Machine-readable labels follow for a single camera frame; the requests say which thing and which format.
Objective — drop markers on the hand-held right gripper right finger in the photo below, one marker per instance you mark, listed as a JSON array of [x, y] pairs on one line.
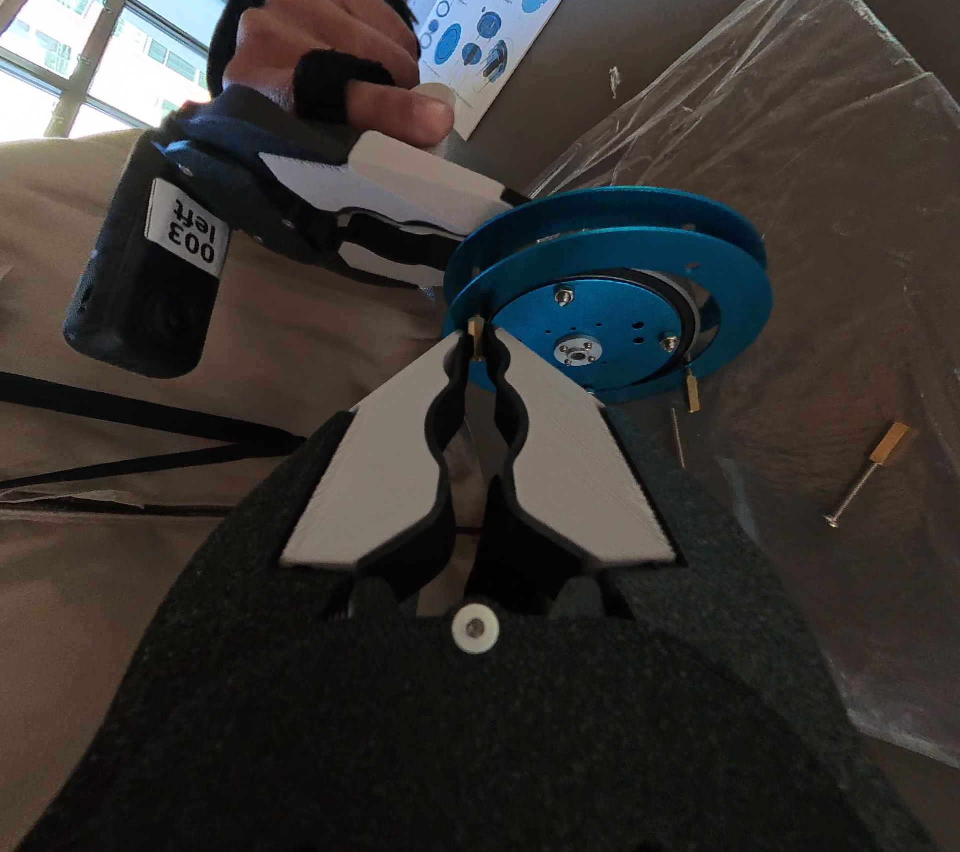
[[585, 485]]

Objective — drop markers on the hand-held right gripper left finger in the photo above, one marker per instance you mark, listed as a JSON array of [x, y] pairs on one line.
[[367, 485]]

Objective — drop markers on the person's left hand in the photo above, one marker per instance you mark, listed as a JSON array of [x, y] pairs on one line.
[[330, 12]]

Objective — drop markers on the person's beige jacket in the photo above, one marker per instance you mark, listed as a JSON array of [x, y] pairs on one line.
[[112, 567]]

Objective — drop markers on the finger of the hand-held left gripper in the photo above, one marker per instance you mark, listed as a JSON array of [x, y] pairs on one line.
[[390, 256], [390, 181]]

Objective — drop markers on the large framed window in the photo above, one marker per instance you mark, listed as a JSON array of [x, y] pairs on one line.
[[112, 42]]

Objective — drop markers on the large clear plastic bag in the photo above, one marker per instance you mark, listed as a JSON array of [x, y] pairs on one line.
[[825, 192]]

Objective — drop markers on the blue metal turntable assembly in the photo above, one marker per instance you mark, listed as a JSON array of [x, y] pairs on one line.
[[600, 252]]

